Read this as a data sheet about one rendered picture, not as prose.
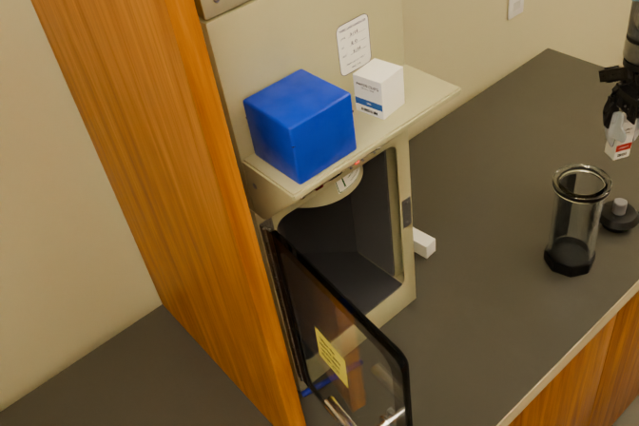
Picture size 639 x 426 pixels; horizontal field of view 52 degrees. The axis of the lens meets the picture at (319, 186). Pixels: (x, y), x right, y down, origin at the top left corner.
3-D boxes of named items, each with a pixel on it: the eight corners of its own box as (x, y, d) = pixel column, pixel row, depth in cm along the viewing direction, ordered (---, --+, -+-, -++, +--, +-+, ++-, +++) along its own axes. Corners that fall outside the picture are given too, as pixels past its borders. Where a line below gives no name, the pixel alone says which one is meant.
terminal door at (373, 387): (307, 379, 122) (270, 224, 96) (416, 513, 101) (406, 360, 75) (303, 382, 121) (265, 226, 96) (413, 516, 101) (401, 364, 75)
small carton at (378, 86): (356, 109, 94) (352, 73, 91) (377, 93, 97) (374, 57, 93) (383, 120, 92) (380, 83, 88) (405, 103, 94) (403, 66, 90)
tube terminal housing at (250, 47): (227, 320, 141) (108, -24, 92) (338, 241, 155) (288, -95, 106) (300, 394, 125) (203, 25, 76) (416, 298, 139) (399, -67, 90)
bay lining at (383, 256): (233, 290, 137) (190, 157, 115) (325, 225, 149) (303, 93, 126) (307, 359, 122) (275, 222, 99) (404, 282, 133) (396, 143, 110)
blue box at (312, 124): (254, 155, 89) (241, 99, 83) (310, 122, 93) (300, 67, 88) (300, 186, 83) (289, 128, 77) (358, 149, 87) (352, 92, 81)
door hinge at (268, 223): (297, 377, 122) (257, 224, 97) (307, 368, 123) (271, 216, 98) (301, 381, 121) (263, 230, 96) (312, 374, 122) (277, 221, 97)
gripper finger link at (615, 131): (612, 160, 136) (627, 122, 130) (595, 144, 140) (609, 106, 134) (625, 158, 136) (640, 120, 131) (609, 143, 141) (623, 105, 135)
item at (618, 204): (601, 204, 153) (605, 183, 149) (643, 217, 149) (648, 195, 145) (589, 229, 148) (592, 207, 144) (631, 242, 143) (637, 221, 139)
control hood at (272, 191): (253, 214, 95) (239, 160, 89) (408, 114, 109) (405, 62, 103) (302, 253, 88) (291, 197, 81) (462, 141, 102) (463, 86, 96)
